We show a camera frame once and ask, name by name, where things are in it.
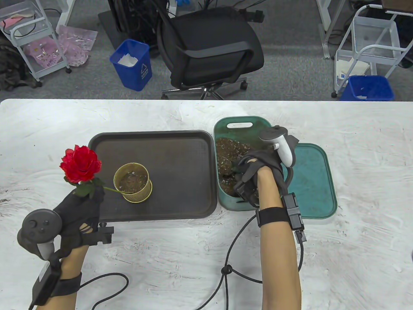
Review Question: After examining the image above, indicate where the person's right hand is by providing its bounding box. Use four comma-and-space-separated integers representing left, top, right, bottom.
233, 149, 289, 208

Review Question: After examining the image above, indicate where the person's left hand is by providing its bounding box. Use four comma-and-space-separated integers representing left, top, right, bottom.
53, 187, 106, 259

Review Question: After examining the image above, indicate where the brown potting mix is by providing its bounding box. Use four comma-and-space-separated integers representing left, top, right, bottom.
216, 137, 258, 197
118, 173, 148, 191

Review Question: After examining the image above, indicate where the red artificial rose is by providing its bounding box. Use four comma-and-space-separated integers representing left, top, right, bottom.
60, 145, 133, 198

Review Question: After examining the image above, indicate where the teal plastic lid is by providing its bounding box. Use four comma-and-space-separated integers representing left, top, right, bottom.
281, 143, 338, 219

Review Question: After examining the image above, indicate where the person's right forearm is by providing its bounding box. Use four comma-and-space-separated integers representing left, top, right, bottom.
257, 166, 302, 310

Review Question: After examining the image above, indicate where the person's left forearm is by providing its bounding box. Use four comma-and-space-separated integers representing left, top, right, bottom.
37, 245, 91, 310

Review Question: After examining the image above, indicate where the grey and white hand controller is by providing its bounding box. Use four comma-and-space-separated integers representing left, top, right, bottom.
260, 125, 300, 194

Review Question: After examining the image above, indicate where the teal plastic storage box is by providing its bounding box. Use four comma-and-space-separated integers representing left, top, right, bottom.
214, 116, 283, 211

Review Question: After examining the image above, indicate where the gold ribbed flower pot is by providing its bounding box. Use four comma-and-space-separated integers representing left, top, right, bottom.
113, 162, 153, 203

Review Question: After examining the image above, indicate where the brown plastic tray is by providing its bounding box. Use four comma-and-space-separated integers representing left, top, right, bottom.
87, 130, 217, 222

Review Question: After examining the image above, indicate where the white box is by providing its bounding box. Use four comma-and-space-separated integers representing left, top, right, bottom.
336, 60, 370, 81

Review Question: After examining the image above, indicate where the black office chair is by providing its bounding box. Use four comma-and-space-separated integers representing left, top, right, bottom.
157, 6, 265, 100

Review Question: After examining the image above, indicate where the plain blue bin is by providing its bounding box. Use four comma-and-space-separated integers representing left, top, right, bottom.
340, 75, 395, 101

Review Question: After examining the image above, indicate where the white desk leg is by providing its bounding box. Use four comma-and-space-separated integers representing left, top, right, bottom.
316, 0, 346, 59
56, 0, 84, 34

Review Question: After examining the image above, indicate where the blue bin with white symbol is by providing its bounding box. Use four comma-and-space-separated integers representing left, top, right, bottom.
109, 39, 153, 92

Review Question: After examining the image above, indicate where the dark fabric bag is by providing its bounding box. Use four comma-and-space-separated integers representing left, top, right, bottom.
0, 34, 42, 92

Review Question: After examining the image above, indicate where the crumpled white paper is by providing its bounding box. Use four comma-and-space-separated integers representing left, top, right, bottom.
118, 54, 139, 67

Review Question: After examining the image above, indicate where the pink plastic bag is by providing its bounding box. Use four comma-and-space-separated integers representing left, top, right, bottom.
24, 36, 65, 68
58, 25, 98, 67

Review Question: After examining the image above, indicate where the white mesh rolling cart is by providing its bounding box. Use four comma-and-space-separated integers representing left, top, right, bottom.
331, 5, 413, 98

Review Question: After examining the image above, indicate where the black computer tower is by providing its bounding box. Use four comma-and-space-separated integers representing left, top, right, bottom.
108, 0, 170, 46

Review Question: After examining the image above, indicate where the brown cardboard box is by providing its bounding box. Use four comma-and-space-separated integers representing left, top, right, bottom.
381, 0, 413, 13

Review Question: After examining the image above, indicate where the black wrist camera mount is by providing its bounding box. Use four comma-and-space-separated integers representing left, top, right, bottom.
256, 193, 306, 243

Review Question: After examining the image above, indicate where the black cable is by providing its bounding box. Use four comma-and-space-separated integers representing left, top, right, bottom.
79, 272, 129, 310
190, 215, 304, 310

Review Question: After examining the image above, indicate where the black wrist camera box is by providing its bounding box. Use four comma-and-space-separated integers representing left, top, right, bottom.
29, 262, 83, 307

